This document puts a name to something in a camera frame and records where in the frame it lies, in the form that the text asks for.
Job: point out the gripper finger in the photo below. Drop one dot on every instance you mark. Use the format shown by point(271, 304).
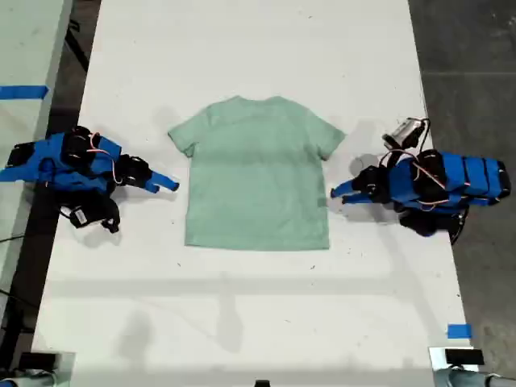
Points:
point(152, 187)
point(342, 189)
point(351, 198)
point(165, 179)

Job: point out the pale green T-shirt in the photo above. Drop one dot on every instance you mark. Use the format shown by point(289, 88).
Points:
point(258, 181)

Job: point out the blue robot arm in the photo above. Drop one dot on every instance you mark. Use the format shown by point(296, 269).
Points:
point(463, 173)
point(44, 161)

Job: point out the long blue tape strip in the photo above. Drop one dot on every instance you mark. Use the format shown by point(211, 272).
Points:
point(22, 92)

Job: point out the black stand leg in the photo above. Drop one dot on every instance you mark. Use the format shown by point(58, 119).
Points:
point(78, 46)

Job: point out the pale side table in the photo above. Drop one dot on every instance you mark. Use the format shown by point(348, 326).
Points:
point(24, 48)

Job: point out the square blue tape piece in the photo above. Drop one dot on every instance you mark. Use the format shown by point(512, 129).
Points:
point(459, 331)

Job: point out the small black box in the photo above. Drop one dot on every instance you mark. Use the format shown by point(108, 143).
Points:
point(38, 360)
point(463, 357)

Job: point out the small black object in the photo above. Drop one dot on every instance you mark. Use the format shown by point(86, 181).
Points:
point(262, 383)

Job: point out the black camera stalk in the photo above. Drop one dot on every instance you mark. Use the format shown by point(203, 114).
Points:
point(106, 215)
point(415, 137)

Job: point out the grey camera box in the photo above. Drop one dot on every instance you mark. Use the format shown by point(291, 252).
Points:
point(399, 131)

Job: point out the black labelled camera box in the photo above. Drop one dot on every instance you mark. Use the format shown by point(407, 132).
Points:
point(78, 217)

